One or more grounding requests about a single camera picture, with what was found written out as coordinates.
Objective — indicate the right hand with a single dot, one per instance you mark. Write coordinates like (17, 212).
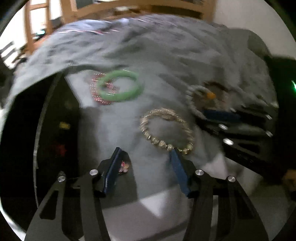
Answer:
(290, 180)

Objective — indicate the grey duvet cover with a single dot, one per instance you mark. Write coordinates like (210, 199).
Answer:
(186, 65)

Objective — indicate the wooden bed frame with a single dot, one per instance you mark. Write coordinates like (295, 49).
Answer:
(111, 10)

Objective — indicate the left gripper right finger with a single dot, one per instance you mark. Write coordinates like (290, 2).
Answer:
(237, 216)

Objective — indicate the green jade bangle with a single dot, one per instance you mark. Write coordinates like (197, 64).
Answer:
(119, 85)

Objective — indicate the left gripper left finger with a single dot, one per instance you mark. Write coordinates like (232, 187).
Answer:
(49, 221)

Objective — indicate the black jewelry box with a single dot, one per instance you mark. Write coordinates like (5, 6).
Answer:
(39, 140)

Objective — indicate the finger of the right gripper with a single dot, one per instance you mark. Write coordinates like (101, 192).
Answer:
(250, 116)
(240, 132)

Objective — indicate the pink flower earring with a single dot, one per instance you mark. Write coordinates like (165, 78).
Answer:
(124, 168)

